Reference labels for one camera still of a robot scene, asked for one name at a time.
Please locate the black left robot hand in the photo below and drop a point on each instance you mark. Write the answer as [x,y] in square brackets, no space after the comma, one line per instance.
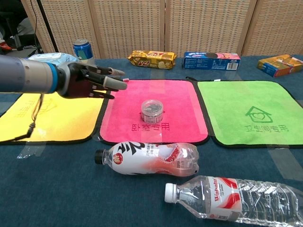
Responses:
[75,80]

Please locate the small round clear plastic jar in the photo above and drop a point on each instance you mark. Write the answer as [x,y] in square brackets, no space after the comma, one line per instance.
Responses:
[152,110]

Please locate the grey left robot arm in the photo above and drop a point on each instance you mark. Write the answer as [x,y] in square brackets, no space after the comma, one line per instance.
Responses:
[26,75]

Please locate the blue cookie box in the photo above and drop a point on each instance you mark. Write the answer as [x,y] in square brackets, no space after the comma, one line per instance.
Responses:
[208,62]

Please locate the yellow and blue snack box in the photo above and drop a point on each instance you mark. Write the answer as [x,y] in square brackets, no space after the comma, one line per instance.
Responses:
[279,66]

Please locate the blue and silver drink can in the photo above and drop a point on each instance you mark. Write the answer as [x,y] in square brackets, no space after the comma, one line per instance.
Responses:
[82,50]

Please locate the light blue wet wipes pack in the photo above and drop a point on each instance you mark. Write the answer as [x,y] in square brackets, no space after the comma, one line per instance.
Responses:
[54,57]

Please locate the yellow microfibre cloth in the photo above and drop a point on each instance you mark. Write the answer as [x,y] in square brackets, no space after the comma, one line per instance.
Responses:
[61,118]

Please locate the black tripod stand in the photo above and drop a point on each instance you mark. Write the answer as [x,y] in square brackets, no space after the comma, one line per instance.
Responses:
[47,28]

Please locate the yellow biscuit packet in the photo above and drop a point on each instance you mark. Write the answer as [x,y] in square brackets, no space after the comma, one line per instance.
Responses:
[151,60]

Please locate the red object on floor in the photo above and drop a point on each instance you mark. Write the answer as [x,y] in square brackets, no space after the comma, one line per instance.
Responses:
[5,46]

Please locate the wicker folding screen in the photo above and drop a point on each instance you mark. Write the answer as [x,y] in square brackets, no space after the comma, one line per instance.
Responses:
[132,26]

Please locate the clear tape strip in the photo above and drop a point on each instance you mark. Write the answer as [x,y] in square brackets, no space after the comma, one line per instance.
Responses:
[30,151]

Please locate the black office chair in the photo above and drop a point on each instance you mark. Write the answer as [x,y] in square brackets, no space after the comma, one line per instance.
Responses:
[11,14]

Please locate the black-capped bottle with white label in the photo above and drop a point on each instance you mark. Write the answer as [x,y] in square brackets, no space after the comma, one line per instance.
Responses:
[132,160]

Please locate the pink microfibre cloth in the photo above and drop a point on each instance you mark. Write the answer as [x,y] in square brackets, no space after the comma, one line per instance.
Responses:
[175,94]

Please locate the blue table cover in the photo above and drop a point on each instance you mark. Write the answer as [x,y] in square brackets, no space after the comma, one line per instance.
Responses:
[59,189]

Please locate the green microfibre cloth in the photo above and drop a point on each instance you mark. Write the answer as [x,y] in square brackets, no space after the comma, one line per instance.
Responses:
[236,99]

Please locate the clear white-capped water bottle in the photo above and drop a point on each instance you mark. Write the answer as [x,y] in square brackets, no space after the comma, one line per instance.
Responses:
[227,198]

